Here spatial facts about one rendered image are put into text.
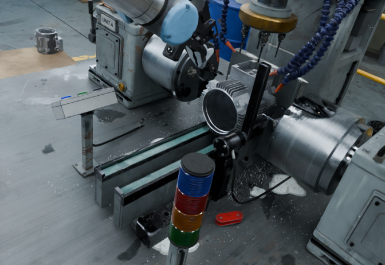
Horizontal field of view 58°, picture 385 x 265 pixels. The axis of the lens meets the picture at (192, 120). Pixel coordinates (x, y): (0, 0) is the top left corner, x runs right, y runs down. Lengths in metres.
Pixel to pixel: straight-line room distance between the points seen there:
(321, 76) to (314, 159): 0.40
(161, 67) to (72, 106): 0.41
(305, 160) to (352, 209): 0.16
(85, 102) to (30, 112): 0.50
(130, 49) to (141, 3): 0.77
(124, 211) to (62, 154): 0.39
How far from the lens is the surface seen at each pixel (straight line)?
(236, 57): 1.31
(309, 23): 1.29
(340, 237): 1.03
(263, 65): 0.95
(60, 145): 1.30
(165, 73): 1.27
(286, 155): 1.01
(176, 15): 0.67
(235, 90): 1.11
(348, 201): 0.96
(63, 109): 1.00
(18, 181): 1.18
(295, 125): 0.99
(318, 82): 1.29
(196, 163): 0.59
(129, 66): 1.43
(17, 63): 3.43
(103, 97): 1.05
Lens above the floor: 1.59
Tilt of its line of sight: 32 degrees down
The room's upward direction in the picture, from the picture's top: 10 degrees clockwise
